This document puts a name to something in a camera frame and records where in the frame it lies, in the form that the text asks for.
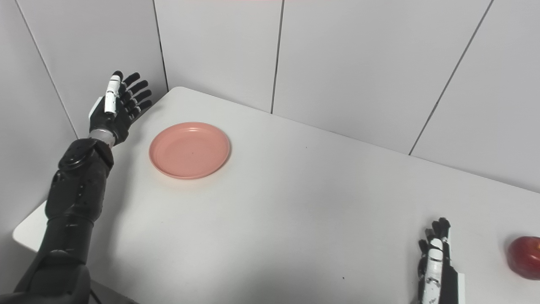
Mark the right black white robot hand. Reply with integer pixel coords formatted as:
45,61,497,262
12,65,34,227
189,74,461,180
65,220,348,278
416,217,465,304

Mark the pink plate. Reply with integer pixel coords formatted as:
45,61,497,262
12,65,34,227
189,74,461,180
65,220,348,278
148,122,231,180

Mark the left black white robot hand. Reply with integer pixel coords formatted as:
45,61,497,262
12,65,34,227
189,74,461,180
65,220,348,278
88,71,153,146

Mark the red apple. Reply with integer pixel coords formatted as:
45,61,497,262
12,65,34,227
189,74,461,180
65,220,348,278
507,236,540,280

